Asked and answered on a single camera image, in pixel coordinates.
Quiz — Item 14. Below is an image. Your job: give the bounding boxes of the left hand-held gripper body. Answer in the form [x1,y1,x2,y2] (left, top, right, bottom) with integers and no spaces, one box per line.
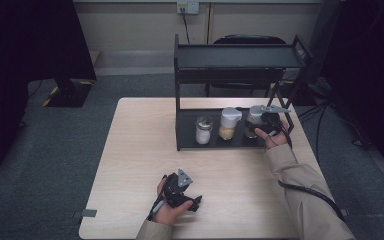
[161,167,196,210]

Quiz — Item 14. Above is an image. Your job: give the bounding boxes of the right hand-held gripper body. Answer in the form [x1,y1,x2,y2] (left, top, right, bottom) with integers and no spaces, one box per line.
[248,104,292,137]

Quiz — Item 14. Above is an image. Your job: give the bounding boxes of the white-lidded jar with brown contents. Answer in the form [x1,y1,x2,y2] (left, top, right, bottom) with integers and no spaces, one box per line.
[244,105,265,140]

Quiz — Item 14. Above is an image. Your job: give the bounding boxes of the white-lidded jar with yellow contents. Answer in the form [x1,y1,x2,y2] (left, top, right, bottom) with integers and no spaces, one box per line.
[218,106,244,142]

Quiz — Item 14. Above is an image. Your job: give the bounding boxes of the black two-tier metal rack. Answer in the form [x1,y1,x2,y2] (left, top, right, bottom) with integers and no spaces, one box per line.
[173,33,315,152]

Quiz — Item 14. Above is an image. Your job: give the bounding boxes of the glass jar with silver lid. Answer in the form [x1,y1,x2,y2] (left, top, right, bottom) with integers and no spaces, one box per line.
[194,115,214,146]

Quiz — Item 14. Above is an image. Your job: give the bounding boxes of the person's right hand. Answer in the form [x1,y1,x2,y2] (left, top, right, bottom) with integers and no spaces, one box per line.
[253,119,292,150]

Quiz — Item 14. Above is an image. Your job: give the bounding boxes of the person's left hand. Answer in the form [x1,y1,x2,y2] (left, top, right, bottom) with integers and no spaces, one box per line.
[152,176,195,227]

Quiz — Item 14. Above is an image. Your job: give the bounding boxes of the black chair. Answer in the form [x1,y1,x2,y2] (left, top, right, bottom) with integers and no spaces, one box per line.
[204,33,288,99]

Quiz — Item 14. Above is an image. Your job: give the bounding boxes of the dark curtain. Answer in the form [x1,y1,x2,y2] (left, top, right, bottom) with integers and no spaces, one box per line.
[0,0,97,181]
[318,0,384,184]

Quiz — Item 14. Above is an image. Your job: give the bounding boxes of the black stand base yellow tape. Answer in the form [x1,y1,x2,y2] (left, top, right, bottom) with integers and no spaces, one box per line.
[42,77,95,109]

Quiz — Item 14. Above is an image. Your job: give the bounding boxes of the left gripper cable grey plug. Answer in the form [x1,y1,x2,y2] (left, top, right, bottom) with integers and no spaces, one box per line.
[147,174,168,222]

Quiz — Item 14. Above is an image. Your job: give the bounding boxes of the black floor cables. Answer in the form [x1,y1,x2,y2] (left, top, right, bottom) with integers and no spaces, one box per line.
[297,98,375,165]

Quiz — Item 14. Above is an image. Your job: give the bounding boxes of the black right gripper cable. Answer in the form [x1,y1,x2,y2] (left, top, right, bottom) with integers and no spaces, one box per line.
[264,124,347,223]

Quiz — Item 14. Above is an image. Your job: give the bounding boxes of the black socket cable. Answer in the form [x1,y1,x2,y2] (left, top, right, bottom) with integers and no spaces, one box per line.
[180,7,192,45]

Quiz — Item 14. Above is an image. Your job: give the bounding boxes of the white wall socket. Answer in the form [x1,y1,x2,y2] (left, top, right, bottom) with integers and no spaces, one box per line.
[176,1,200,16]

